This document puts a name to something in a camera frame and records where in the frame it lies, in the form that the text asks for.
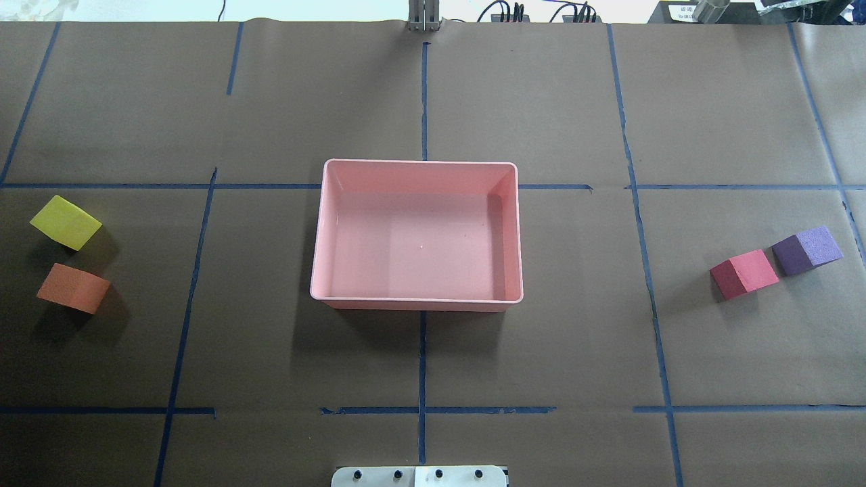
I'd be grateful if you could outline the yellow foam block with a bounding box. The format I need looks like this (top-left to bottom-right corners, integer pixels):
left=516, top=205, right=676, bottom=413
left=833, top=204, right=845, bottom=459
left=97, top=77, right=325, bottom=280
left=30, top=195, right=103, bottom=252

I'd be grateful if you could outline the purple foam block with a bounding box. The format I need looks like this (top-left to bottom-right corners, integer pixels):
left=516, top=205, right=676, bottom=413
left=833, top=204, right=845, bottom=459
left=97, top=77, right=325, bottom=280
left=771, top=226, right=844, bottom=275

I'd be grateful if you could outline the aluminium frame post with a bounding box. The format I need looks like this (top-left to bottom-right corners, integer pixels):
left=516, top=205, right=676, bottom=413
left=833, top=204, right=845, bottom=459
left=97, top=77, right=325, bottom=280
left=407, top=0, right=442, bottom=32

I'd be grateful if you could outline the pink plastic bin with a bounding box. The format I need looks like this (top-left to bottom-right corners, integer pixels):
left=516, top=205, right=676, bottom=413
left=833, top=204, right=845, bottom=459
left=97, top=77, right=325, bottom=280
left=309, top=158, right=524, bottom=312

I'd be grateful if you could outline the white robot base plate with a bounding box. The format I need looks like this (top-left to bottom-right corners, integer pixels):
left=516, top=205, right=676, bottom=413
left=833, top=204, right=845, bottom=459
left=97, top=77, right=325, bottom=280
left=330, top=465, right=510, bottom=486

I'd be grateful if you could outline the red foam block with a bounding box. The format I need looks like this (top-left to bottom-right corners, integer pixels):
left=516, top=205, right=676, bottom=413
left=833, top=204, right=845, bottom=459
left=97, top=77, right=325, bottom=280
left=709, top=249, right=780, bottom=301

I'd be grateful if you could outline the orange foam block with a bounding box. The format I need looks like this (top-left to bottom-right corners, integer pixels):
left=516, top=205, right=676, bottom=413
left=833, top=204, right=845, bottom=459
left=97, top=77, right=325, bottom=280
left=37, top=263, right=111, bottom=315

